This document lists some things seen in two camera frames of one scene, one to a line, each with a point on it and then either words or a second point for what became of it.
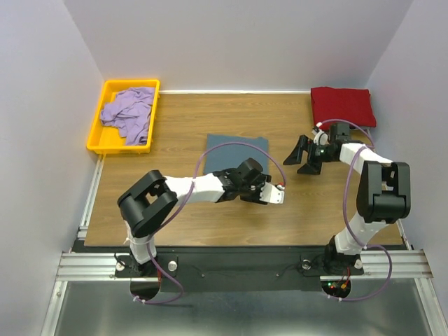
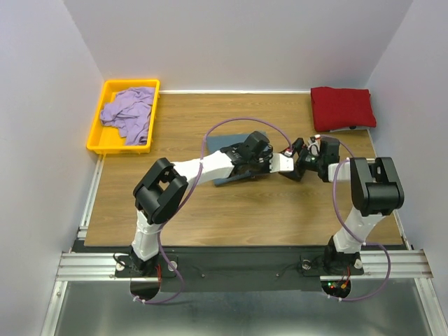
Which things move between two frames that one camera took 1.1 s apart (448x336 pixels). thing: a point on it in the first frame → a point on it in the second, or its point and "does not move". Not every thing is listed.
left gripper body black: x=253 y=195 → x=264 y=163
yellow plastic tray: x=106 y=139 does not move
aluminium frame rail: x=78 y=264 does not move
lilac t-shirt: x=130 y=113 does not move
